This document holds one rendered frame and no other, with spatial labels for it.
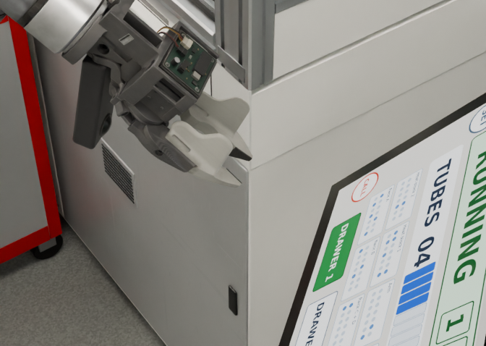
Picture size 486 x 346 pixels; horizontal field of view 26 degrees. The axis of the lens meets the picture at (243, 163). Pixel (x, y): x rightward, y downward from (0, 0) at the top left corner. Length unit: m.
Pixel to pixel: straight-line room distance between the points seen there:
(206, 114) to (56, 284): 1.39
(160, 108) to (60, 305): 1.40
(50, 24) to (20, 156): 1.22
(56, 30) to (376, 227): 0.37
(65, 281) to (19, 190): 0.28
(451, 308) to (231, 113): 0.31
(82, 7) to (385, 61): 0.67
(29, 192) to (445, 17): 1.03
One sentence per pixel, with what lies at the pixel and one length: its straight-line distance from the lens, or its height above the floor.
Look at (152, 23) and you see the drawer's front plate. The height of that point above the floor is 0.93.
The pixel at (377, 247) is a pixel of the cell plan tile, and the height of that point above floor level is 1.06.
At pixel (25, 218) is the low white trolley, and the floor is 0.19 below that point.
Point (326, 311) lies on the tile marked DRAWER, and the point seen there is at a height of 1.01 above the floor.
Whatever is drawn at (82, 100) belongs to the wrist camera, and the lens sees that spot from 1.03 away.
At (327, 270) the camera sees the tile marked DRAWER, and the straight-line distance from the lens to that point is 1.09.
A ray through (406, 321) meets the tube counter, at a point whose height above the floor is 1.11.
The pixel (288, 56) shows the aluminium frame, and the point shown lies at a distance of 1.39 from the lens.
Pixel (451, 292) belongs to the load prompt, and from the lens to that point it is 0.90.
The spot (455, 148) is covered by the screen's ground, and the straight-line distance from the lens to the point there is 1.06.
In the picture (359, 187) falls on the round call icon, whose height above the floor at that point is 1.01.
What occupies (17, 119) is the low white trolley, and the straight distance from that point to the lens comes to 2.11.
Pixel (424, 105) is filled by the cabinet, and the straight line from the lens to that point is 1.68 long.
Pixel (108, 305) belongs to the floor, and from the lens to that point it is 2.35.
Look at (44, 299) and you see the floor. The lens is 2.38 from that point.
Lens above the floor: 1.83
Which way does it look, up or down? 44 degrees down
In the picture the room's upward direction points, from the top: straight up
